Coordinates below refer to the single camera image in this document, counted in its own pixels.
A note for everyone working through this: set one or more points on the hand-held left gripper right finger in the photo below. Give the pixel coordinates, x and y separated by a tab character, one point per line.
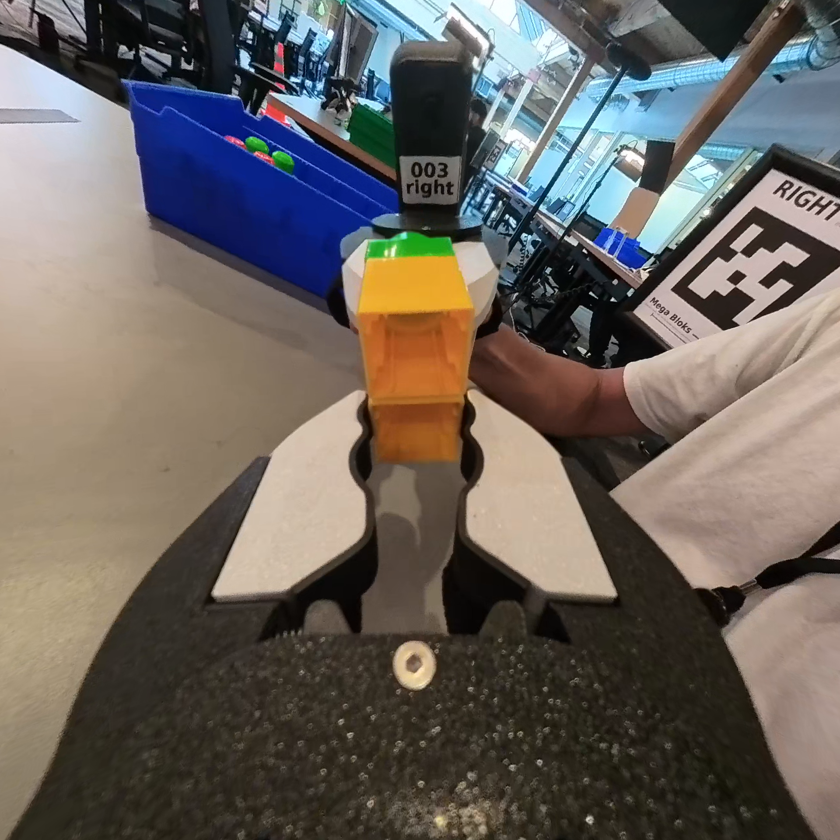
538	525

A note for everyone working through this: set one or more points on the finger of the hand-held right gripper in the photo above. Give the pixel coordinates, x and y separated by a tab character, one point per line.
482	275
353	269

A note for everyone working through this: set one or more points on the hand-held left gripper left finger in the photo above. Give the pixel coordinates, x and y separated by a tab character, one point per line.
295	525

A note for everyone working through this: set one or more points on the green two-stud toy block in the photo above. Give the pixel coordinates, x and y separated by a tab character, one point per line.
410	246
283	161

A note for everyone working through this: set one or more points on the yellow single-stud toy block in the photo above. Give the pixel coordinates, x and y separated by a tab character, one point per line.
417	430
413	289

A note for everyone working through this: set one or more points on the blue plastic storage bin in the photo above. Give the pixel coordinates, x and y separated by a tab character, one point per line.
229	197

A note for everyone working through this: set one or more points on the person's right forearm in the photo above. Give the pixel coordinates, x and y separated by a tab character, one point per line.
558	394

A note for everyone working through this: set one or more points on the stack of green crates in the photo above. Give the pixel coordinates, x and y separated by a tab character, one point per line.
371	128

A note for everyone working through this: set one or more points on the small blue background bins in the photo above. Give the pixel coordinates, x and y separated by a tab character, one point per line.
620	246

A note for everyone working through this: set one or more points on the orange traffic cone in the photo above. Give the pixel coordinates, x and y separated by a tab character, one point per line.
279	105

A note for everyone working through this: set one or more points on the black microphone stand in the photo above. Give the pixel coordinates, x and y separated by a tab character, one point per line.
630	59

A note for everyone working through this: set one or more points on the person's white shirt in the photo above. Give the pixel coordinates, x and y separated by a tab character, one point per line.
754	459

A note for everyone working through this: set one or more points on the framed marker sign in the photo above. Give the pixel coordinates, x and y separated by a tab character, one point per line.
754	262

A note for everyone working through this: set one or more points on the metal ventilation duct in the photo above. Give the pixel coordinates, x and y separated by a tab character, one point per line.
754	62

